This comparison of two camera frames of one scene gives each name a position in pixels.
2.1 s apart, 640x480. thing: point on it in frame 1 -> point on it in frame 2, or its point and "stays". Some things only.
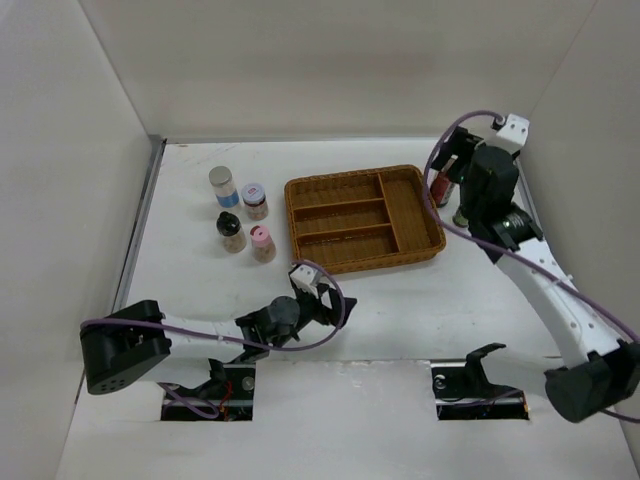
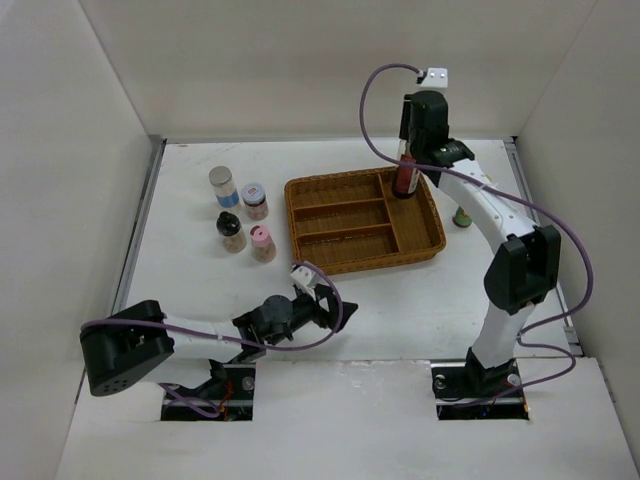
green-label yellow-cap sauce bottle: [460, 220] stays
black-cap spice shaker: [233, 234] stays
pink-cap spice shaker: [263, 246] stays
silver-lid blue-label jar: [227, 194] stays
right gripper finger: [459, 143] -> [406, 118]
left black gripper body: [311, 308] stays
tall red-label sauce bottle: [441, 187] -> [406, 175]
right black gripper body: [469, 207] -> [415, 143]
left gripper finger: [332, 316] stays
